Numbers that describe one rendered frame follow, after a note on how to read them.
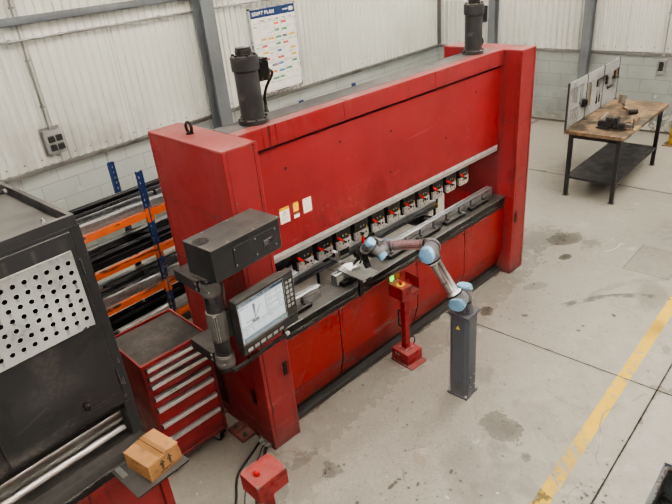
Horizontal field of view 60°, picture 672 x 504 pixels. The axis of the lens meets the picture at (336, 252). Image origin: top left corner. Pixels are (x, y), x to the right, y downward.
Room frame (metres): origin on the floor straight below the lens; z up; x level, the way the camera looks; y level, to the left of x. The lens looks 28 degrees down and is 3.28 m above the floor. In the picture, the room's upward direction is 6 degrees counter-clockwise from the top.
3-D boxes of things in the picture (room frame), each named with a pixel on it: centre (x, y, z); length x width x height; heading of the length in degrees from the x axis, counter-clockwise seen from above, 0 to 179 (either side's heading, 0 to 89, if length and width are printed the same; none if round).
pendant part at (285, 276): (2.92, 0.46, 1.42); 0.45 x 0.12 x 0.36; 137
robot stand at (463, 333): (3.65, -0.91, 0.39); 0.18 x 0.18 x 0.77; 46
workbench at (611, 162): (7.68, -3.97, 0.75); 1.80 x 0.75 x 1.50; 136
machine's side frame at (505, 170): (5.77, -1.63, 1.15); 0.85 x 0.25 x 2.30; 42
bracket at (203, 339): (3.04, 0.72, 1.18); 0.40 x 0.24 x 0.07; 132
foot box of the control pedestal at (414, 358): (4.11, -0.55, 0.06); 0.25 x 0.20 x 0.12; 38
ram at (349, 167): (4.55, -0.54, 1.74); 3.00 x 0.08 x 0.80; 132
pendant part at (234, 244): (2.94, 0.56, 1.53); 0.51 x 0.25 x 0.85; 137
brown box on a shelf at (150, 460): (2.21, 1.06, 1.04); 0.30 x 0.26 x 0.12; 136
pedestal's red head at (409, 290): (4.13, -0.53, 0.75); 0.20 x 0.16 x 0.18; 128
